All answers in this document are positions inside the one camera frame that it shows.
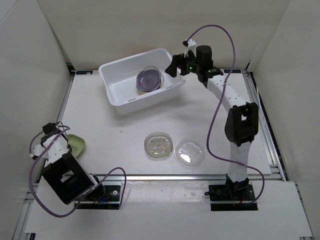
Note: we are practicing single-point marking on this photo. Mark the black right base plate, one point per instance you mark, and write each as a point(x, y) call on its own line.
point(221, 201)

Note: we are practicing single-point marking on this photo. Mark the yellow square plate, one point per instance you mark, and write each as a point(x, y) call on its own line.
point(143, 92)

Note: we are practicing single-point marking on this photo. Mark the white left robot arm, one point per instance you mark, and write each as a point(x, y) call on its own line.
point(63, 172)

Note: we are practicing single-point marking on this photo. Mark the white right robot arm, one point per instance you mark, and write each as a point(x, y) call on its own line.
point(242, 122)

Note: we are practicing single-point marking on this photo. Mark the clear textured plate front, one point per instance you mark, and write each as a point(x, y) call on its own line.
point(189, 154)

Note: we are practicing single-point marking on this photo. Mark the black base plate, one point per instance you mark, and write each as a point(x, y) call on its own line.
point(221, 201)
point(106, 197)

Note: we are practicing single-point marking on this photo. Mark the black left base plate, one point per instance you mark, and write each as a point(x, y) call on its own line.
point(106, 197)

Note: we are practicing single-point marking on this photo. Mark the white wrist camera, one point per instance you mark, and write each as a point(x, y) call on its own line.
point(190, 46)
point(36, 151)

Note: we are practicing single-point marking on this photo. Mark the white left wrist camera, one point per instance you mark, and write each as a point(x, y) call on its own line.
point(36, 151)

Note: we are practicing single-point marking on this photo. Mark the clear plate with dots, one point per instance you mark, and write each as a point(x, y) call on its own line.
point(158, 146)

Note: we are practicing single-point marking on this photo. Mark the clear plate with slots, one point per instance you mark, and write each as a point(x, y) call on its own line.
point(150, 77)

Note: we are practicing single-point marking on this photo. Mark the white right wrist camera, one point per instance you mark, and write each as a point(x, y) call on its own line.
point(190, 46)

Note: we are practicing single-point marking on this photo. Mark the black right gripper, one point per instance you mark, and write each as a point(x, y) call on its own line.
point(172, 70)

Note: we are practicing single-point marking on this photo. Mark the white plastic bin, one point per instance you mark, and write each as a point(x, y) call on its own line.
point(119, 78)

